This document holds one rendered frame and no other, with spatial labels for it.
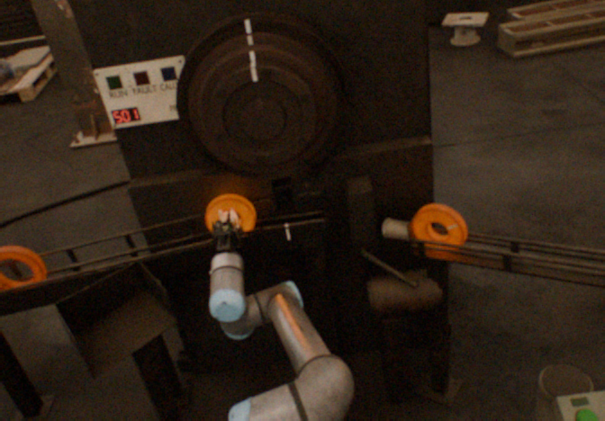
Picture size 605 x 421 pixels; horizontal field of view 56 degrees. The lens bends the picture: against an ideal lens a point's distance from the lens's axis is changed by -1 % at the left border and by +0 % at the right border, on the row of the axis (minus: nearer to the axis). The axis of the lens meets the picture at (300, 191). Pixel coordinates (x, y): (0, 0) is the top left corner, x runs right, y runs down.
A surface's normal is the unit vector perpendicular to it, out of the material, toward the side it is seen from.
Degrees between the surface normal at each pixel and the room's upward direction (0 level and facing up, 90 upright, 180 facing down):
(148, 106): 90
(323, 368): 16
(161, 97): 90
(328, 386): 33
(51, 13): 90
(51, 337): 0
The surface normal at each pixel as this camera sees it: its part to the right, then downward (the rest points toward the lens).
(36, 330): -0.14, -0.84
